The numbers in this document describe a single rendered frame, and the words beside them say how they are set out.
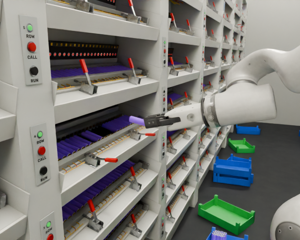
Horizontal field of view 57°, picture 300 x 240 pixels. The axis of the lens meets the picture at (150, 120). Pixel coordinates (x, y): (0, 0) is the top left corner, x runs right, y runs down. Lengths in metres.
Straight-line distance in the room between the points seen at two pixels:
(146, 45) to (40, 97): 0.65
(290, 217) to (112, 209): 0.58
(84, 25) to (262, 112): 0.46
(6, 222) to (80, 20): 0.45
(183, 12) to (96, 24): 1.15
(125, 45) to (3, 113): 0.74
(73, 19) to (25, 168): 0.34
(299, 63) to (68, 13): 0.48
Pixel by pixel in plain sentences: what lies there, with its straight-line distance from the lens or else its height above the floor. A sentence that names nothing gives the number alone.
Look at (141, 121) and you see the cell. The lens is 0.79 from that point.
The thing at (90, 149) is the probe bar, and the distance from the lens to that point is 0.82.
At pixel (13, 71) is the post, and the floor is 1.03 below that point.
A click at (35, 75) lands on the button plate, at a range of 0.57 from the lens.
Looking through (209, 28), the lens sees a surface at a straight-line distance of 2.51.
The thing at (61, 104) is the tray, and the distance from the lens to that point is 0.63.
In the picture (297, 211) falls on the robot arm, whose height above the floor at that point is 0.79.
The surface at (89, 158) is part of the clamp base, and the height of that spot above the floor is 0.78.
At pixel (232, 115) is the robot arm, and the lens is 0.68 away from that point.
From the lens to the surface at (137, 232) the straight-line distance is 1.18.
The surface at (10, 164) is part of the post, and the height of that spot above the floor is 0.85.
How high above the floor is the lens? 1.06
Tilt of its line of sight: 13 degrees down
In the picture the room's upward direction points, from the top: straight up
